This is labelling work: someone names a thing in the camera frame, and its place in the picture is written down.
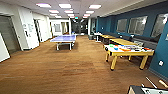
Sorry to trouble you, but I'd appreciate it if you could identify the small white table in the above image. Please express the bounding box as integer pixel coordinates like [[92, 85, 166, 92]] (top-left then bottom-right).
[[92, 32, 103, 43]]

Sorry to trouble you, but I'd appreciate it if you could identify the blue ping pong table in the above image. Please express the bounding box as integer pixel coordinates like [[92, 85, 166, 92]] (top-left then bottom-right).
[[49, 33, 78, 52]]

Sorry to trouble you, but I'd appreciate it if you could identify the square ceiling light panel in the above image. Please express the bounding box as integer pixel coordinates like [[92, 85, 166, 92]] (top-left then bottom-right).
[[48, 9, 60, 15], [63, 9, 75, 15], [35, 3, 52, 9], [58, 3, 73, 10], [84, 10, 95, 15], [88, 4, 102, 10]]

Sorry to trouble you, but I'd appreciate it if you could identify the large interior window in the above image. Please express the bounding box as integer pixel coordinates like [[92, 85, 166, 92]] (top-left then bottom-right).
[[151, 13, 168, 38]]

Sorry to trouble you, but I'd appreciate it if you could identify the white wall outlet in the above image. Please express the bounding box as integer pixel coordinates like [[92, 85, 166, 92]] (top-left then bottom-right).
[[158, 60, 165, 67]]

